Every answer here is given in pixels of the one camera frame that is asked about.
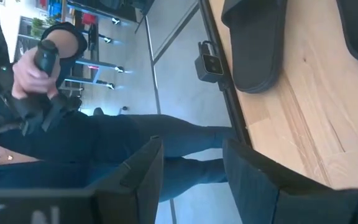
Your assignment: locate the black control handle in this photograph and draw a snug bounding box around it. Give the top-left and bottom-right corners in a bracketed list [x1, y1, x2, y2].
[33, 39, 60, 77]

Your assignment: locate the black aluminium table frame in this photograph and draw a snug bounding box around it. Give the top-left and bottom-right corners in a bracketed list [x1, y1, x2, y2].
[197, 0, 254, 147]

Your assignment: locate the green background plant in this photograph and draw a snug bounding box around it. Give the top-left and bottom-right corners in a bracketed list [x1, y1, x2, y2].
[30, 17, 58, 39]

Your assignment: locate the person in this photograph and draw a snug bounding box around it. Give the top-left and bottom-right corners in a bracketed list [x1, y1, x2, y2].
[0, 21, 241, 203]

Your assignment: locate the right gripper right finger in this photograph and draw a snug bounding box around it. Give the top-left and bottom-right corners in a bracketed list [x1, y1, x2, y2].
[222, 138, 358, 224]

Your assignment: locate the person's hand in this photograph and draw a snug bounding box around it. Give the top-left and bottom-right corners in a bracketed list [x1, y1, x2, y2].
[11, 46, 61, 101]

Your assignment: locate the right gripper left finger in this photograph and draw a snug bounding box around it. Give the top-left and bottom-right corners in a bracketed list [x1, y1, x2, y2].
[88, 135, 165, 224]

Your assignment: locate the small dark camera module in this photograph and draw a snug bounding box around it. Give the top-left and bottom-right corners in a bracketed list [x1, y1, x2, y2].
[193, 40, 226, 91]

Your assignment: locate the red box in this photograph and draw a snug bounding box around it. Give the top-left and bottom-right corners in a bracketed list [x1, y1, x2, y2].
[82, 12, 98, 26]

